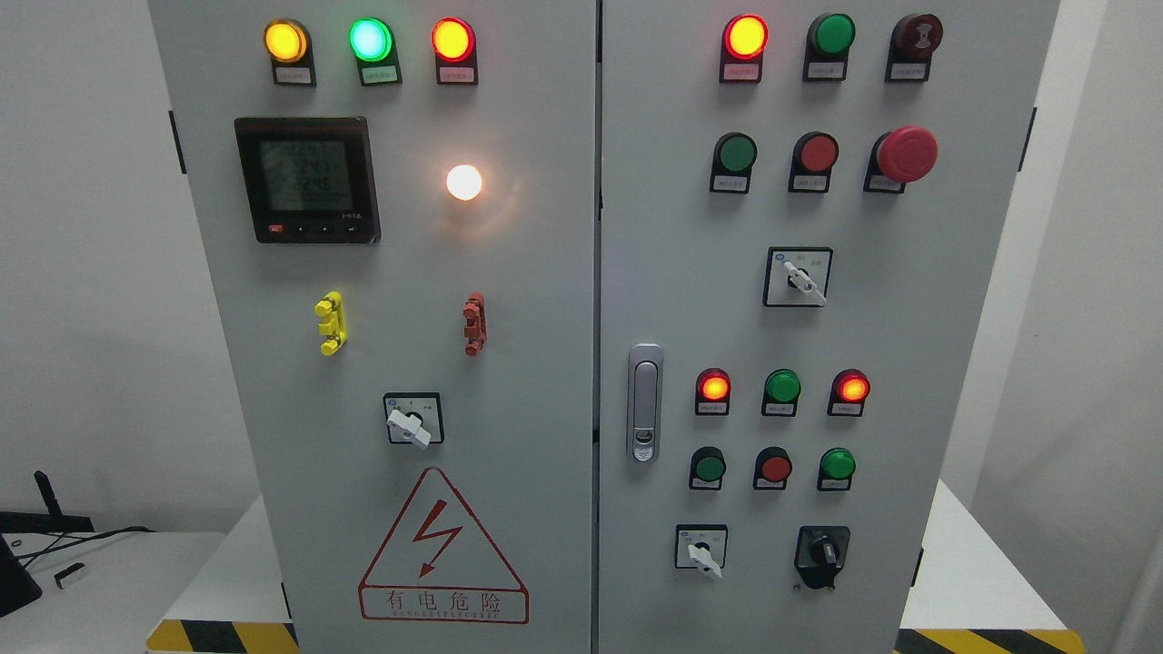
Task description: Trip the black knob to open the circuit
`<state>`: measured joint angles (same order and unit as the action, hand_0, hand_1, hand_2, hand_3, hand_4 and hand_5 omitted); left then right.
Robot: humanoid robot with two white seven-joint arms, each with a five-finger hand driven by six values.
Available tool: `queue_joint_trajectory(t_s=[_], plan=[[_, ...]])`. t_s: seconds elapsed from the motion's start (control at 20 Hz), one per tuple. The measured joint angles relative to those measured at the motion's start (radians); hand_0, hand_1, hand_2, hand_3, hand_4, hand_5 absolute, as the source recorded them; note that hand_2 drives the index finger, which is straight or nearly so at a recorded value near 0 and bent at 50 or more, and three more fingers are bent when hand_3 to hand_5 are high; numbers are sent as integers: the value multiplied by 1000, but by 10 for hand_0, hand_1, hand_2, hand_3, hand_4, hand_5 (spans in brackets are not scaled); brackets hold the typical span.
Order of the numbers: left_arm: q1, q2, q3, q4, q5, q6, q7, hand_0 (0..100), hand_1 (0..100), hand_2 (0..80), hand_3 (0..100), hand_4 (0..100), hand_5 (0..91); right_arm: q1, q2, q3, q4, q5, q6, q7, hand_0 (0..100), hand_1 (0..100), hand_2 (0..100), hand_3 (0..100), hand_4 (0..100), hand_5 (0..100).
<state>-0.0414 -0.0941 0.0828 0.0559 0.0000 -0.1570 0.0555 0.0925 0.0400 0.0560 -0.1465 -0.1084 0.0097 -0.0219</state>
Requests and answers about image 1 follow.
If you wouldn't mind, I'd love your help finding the black rotary knob switch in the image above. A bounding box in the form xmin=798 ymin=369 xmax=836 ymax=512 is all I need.
xmin=793 ymin=525 xmax=851 ymax=590

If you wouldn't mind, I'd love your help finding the grey electrical cabinet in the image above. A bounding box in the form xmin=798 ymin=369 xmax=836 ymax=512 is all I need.
xmin=149 ymin=1 xmax=1059 ymax=653

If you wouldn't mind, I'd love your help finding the red terminal connector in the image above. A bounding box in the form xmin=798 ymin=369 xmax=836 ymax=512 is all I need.
xmin=462 ymin=292 xmax=488 ymax=357

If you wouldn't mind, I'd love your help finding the red lit indicator middle left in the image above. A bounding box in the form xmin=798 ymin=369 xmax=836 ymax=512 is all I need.
xmin=694 ymin=368 xmax=732 ymax=415

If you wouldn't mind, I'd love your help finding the green push button lower left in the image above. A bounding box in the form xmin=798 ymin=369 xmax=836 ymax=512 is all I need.
xmin=687 ymin=446 xmax=727 ymax=491

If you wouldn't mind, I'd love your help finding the green push button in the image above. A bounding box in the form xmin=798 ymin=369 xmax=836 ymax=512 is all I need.
xmin=816 ymin=447 xmax=857 ymax=492
xmin=709 ymin=131 xmax=759 ymax=194
xmin=687 ymin=446 xmax=727 ymax=491

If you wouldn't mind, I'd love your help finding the white glowing lamp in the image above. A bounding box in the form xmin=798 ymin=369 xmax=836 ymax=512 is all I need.
xmin=445 ymin=163 xmax=483 ymax=202

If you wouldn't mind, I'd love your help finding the green indicator middle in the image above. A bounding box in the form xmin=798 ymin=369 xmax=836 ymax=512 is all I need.
xmin=759 ymin=368 xmax=802 ymax=417

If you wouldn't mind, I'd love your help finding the green push button upper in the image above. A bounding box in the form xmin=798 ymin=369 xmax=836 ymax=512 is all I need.
xmin=709 ymin=131 xmax=759 ymax=194

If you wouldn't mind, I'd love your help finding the red push button lower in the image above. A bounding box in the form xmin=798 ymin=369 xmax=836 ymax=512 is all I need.
xmin=752 ymin=446 xmax=793 ymax=491

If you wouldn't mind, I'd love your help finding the red push button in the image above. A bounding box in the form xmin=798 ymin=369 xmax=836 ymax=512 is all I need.
xmin=752 ymin=446 xmax=793 ymax=491
xmin=789 ymin=130 xmax=840 ymax=193

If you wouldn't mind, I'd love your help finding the yellow terminal connector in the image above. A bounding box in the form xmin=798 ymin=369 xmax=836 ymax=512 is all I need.
xmin=314 ymin=291 xmax=348 ymax=356

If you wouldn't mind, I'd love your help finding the red indicator middle right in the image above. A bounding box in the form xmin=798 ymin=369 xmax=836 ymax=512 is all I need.
xmin=827 ymin=369 xmax=870 ymax=417

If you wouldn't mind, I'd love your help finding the red high voltage warning sticker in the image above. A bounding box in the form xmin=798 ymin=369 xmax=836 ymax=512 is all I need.
xmin=361 ymin=467 xmax=529 ymax=624

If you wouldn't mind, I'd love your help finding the green push button lower right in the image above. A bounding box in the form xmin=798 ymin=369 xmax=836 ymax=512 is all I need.
xmin=816 ymin=447 xmax=857 ymax=492

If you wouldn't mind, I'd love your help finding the red push button upper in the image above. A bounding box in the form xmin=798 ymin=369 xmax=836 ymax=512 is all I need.
xmin=789 ymin=130 xmax=840 ymax=193

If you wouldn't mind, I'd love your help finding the black digital power meter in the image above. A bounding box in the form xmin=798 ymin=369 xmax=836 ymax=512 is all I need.
xmin=234 ymin=116 xmax=381 ymax=244

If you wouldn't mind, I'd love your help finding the red lit indicator light left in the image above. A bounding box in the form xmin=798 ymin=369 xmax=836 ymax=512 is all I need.
xmin=431 ymin=16 xmax=479 ymax=85

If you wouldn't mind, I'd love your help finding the red lit indicator top right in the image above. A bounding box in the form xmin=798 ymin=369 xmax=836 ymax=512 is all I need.
xmin=719 ymin=14 xmax=770 ymax=84

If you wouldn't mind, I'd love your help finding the green lit indicator light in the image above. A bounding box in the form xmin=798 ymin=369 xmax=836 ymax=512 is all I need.
xmin=348 ymin=16 xmax=404 ymax=86

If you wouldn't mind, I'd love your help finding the red emergency stop button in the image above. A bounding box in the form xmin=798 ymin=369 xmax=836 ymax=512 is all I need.
xmin=863 ymin=125 xmax=939 ymax=194

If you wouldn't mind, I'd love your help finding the green indicator top right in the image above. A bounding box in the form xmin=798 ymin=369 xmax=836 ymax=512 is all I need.
xmin=802 ymin=13 xmax=856 ymax=83

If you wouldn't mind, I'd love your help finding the yellow indicator light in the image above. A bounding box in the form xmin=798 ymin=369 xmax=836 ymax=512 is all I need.
xmin=264 ymin=17 xmax=316 ymax=87

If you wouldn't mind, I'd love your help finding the dark red buzzer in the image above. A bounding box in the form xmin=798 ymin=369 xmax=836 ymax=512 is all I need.
xmin=884 ymin=14 xmax=944 ymax=83

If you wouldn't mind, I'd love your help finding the white platform with hazard stripes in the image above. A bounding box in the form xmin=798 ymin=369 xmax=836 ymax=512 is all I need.
xmin=147 ymin=484 xmax=1085 ymax=653

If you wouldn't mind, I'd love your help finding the small white usb adapter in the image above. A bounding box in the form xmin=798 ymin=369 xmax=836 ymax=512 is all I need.
xmin=53 ymin=561 xmax=88 ymax=590

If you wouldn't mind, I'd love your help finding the black device with antenna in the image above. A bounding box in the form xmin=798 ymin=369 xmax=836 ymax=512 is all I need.
xmin=1 ymin=471 xmax=94 ymax=533

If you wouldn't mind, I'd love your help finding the black monitor corner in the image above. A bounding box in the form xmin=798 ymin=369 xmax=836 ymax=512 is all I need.
xmin=1 ymin=535 xmax=43 ymax=617

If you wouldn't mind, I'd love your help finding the silver door handle lock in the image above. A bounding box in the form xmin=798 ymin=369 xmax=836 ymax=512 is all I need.
xmin=627 ymin=343 xmax=664 ymax=463

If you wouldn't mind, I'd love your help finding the left door selector switch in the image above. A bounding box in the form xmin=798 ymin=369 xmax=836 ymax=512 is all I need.
xmin=383 ymin=391 xmax=445 ymax=450

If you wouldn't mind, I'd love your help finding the upper right selector switch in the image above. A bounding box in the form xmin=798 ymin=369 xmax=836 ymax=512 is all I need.
xmin=761 ymin=247 xmax=832 ymax=307

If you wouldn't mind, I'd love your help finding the lower white selector switch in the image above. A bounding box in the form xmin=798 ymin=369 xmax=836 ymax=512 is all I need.
xmin=673 ymin=524 xmax=730 ymax=580

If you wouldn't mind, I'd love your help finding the black cable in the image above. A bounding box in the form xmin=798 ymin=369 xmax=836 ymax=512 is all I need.
xmin=10 ymin=525 xmax=157 ymax=570

